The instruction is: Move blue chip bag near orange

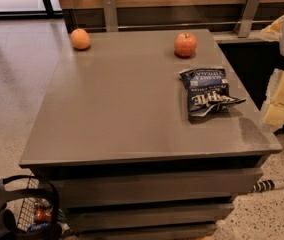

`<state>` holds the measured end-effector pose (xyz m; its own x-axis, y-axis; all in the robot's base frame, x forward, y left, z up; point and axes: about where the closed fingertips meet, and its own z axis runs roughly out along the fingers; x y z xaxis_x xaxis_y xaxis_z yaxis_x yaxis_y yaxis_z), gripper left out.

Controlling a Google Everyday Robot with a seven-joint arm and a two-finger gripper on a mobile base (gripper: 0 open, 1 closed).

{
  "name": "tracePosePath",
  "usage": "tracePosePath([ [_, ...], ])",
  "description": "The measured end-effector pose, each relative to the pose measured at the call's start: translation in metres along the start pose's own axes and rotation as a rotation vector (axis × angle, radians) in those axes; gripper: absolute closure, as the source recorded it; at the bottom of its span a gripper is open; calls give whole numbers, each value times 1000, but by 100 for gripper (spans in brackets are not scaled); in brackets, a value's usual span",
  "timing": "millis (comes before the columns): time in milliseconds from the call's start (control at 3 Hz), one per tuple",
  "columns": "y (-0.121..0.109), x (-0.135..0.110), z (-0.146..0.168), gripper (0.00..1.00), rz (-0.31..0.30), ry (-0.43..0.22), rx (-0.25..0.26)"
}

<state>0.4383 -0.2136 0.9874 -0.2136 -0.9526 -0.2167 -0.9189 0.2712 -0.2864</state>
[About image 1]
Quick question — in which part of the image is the grey drawer cabinet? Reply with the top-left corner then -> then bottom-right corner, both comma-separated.
20,30 -> 281,240

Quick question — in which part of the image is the metal bracket post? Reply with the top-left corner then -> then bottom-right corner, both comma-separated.
103,0 -> 118,32
237,0 -> 260,38

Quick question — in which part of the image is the black white striped stick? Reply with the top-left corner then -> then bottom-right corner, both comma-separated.
250,180 -> 284,193

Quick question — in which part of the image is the orange fruit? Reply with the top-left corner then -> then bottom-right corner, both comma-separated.
70,29 -> 90,50

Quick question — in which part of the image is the wire mesh basket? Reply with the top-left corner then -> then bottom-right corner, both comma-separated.
17,178 -> 53,232

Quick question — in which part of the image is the right metal bracket post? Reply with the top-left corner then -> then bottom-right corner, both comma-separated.
237,0 -> 260,38

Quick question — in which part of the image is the red apple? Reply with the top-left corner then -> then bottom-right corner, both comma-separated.
174,32 -> 197,57

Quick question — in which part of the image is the blue chip bag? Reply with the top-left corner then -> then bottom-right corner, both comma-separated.
179,67 -> 245,117

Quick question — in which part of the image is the left metal bracket post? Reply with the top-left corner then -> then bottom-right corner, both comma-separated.
103,0 -> 118,32

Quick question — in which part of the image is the blue snack packet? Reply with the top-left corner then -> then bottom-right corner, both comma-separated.
27,222 -> 50,233

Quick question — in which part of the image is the red snack packet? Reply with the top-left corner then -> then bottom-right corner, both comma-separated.
34,203 -> 52,224

